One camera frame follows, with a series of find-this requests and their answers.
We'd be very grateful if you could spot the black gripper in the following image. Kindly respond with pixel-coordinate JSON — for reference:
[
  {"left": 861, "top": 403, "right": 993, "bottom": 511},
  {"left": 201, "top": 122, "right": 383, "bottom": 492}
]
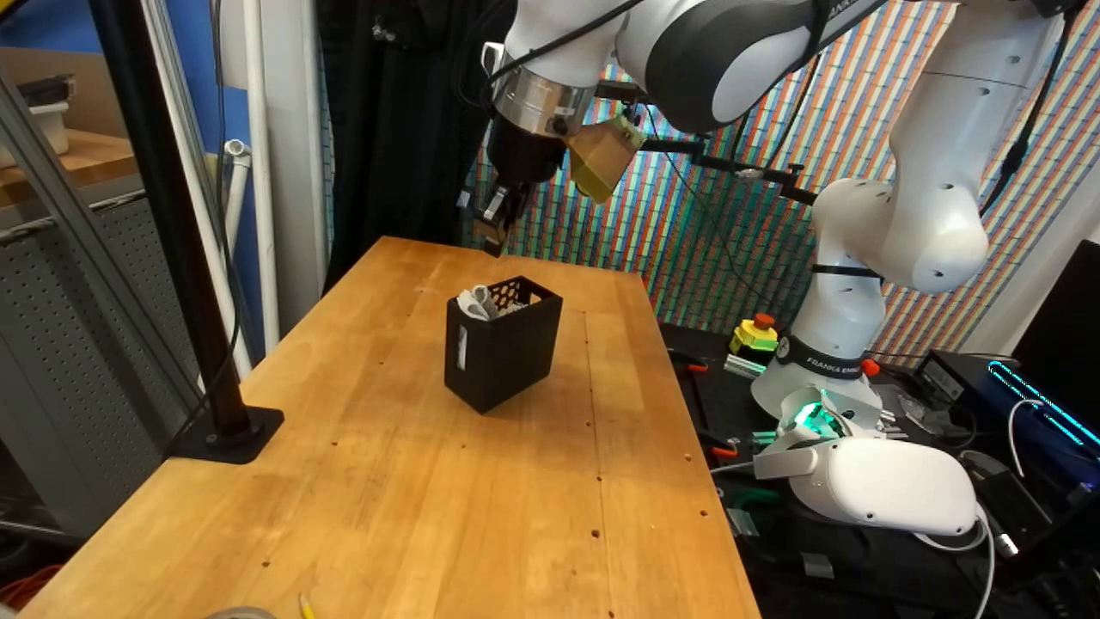
[{"left": 478, "top": 119, "right": 563, "bottom": 256}]

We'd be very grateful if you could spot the white cloth towel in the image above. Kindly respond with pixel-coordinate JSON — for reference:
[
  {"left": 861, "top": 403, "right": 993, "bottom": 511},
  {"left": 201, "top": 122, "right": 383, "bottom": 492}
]
[{"left": 457, "top": 284, "right": 539, "bottom": 324}]

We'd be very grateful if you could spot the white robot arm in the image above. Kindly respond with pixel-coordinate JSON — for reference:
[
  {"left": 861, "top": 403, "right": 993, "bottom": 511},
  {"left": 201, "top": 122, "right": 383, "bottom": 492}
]
[{"left": 482, "top": 0, "right": 1079, "bottom": 419}]

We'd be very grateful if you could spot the black perforated plastic basket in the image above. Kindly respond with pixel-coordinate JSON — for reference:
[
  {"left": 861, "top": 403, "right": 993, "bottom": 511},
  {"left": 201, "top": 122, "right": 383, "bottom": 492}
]
[{"left": 443, "top": 276, "right": 563, "bottom": 413}]

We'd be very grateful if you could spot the red yellow emergency stop button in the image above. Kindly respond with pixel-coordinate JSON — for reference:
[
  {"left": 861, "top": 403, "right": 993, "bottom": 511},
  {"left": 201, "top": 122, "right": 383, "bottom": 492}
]
[{"left": 727, "top": 313, "right": 781, "bottom": 366}]

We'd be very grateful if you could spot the black vertical pole stand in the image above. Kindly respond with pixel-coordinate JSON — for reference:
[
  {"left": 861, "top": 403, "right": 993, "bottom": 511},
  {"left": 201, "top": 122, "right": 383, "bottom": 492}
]
[{"left": 90, "top": 0, "right": 281, "bottom": 464}]

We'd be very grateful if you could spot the white VR headset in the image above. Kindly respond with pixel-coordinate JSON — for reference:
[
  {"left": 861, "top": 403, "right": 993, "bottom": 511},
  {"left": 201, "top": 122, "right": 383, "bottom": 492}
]
[{"left": 753, "top": 384, "right": 983, "bottom": 536}]

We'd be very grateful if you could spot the blue black case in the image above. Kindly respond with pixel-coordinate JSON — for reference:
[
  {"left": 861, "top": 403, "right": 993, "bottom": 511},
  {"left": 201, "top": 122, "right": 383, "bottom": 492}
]
[{"left": 987, "top": 357, "right": 1100, "bottom": 495}]

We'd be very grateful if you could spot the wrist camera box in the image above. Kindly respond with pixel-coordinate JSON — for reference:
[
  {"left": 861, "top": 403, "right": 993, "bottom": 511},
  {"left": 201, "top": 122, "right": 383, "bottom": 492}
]
[{"left": 565, "top": 115, "right": 641, "bottom": 205}]

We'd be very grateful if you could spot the grey metal frame post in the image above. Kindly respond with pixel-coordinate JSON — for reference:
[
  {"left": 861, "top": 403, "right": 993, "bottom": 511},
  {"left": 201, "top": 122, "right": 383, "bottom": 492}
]
[{"left": 0, "top": 82, "right": 205, "bottom": 448}]

